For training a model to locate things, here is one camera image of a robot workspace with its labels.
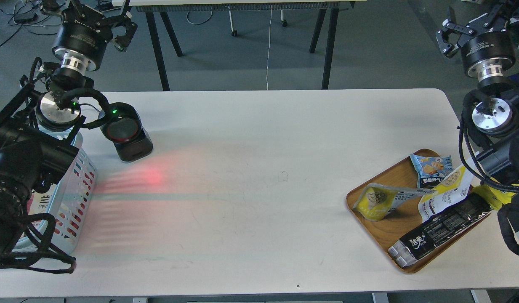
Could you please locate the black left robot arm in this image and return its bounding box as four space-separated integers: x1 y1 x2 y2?
0 0 137 274

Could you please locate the background black leg table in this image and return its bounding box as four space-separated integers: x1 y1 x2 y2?
130 0 356 91

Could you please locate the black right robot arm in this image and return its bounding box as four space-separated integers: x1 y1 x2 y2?
436 0 519 256

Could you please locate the yellow white snack bag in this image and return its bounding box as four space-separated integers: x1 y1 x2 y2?
418 165 474 222

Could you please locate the yellow white snack pouch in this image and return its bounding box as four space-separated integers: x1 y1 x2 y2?
352 183 436 222

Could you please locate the yellow cartoon snack packet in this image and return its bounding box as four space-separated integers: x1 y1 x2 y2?
471 184 516 211

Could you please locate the black long snack package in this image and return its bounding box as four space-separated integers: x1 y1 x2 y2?
387 193 492 267

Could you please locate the white snack bag in basket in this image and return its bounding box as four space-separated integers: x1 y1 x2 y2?
27 185 58 215

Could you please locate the blue snack packet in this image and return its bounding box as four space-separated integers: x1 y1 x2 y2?
410 154 453 189

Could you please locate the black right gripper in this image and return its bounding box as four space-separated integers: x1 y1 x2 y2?
436 0 519 77

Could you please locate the black barcode scanner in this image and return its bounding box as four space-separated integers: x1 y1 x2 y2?
100 102 154 162

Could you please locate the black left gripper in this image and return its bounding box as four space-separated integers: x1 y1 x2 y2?
40 0 138 71

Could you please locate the white hanging cable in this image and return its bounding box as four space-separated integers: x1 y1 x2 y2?
266 9 273 90

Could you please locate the light blue plastic basket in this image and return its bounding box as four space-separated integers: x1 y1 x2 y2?
0 126 97 253

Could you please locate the wooden tray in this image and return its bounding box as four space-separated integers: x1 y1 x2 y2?
346 157 492 274

